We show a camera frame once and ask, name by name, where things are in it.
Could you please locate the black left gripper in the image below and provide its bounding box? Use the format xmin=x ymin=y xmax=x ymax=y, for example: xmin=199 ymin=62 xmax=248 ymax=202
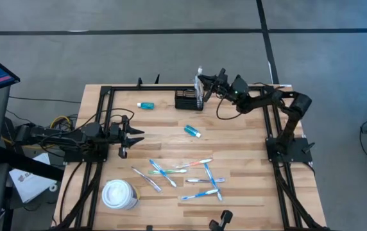
xmin=108 ymin=115 xmax=146 ymax=160

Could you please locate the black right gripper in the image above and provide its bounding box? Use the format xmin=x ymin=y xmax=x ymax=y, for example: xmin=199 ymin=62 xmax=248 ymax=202
xmin=198 ymin=67 xmax=235 ymax=103

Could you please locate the white lidded wipes canister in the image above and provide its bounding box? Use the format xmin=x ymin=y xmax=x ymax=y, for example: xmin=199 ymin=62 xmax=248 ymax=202
xmin=101 ymin=179 xmax=141 ymax=211

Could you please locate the black diagonal bar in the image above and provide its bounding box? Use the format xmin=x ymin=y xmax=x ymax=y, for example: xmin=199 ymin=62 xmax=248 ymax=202
xmin=0 ymin=146 xmax=65 ymax=182

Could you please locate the white printed booklet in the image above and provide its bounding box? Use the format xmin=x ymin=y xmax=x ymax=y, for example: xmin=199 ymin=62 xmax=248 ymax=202
xmin=9 ymin=152 xmax=58 ymax=203

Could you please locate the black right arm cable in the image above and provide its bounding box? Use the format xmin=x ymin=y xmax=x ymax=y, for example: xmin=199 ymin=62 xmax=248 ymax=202
xmin=216 ymin=96 xmax=245 ymax=121

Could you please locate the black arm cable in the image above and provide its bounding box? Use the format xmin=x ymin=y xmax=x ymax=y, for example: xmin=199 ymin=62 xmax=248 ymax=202
xmin=74 ymin=108 xmax=135 ymax=129
xmin=216 ymin=96 xmax=245 ymax=121

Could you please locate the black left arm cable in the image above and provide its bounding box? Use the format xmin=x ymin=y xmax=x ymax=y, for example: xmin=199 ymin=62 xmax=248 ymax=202
xmin=74 ymin=108 xmax=135 ymax=129

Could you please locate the black wire basket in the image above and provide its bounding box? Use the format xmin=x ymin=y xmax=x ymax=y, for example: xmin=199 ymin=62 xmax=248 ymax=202
xmin=174 ymin=89 xmax=205 ymax=112

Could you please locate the black supply cable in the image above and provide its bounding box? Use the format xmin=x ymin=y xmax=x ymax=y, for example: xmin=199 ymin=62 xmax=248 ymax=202
xmin=250 ymin=81 xmax=287 ymax=97

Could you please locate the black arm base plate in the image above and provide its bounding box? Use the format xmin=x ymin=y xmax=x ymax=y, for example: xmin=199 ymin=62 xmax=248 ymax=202
xmin=265 ymin=137 xmax=313 ymax=164
xmin=63 ymin=147 xmax=110 ymax=163

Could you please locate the yellow cable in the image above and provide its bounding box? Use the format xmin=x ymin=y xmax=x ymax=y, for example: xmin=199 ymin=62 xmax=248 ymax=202
xmin=49 ymin=115 xmax=73 ymax=132

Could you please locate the thin black floor cable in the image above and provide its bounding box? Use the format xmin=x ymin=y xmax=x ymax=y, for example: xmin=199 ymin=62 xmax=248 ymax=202
xmin=8 ymin=95 xmax=81 ymax=104

